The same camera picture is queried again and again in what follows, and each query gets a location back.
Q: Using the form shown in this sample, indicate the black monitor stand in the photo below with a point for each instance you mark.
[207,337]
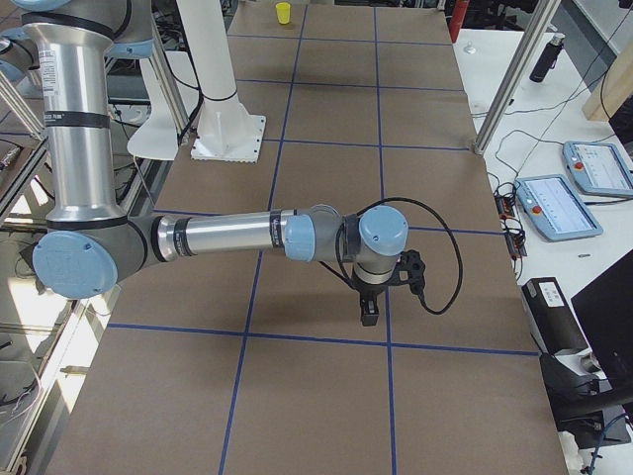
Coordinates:
[583,405]

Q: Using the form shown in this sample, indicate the small orange circuit board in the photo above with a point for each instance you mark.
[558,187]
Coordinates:
[512,228]

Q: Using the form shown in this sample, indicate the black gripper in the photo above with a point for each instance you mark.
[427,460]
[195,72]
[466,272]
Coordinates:
[368,292]

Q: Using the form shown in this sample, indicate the far blue teach pendant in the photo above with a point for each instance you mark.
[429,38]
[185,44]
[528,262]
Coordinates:
[598,169]

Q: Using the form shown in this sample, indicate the wooden board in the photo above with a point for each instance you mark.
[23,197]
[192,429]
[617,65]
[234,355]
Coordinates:
[615,25]

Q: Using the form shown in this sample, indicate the white camera stand pillar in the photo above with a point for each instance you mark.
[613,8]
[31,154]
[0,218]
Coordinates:
[226,131]

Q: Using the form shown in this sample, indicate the red fire extinguisher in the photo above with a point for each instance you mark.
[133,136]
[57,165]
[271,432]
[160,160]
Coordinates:
[457,18]

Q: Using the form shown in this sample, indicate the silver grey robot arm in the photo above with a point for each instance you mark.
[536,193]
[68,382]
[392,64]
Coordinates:
[91,243]

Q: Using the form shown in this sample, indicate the black box with label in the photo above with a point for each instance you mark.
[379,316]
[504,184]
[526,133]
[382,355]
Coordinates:
[553,324]

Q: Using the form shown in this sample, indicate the yellow plastic cup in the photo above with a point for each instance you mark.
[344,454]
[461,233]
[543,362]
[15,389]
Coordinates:
[283,12]

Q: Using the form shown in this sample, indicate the near blue teach pendant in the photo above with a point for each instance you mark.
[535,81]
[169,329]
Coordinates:
[555,209]

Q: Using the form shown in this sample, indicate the blue teach pendant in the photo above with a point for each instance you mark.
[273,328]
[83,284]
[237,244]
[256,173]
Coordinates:
[598,169]
[555,209]

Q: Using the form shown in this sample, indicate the brown paper table mat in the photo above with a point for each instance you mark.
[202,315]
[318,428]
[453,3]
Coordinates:
[250,363]

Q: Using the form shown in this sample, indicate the aluminium frame post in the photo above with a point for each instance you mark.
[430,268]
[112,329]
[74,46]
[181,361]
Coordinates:
[528,44]

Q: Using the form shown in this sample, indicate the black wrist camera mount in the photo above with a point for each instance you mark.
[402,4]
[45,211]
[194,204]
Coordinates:
[409,271]

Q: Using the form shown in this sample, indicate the black water bottle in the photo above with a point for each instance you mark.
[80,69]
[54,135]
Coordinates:
[547,59]

